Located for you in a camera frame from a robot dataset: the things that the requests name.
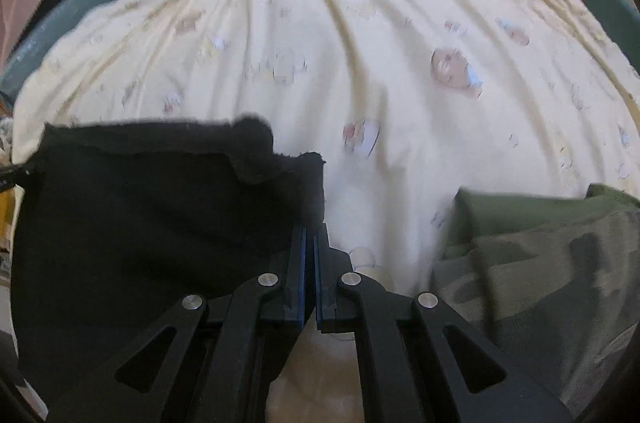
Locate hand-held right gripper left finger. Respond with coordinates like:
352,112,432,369
46,225,307,423

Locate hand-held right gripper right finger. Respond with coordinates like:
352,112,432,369
312,223,573,423

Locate black pants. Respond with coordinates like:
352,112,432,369
11,115,326,414

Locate camouflage pants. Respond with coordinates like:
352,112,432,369
430,183,640,419

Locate cream printed blanket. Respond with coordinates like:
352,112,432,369
10,0,640,423

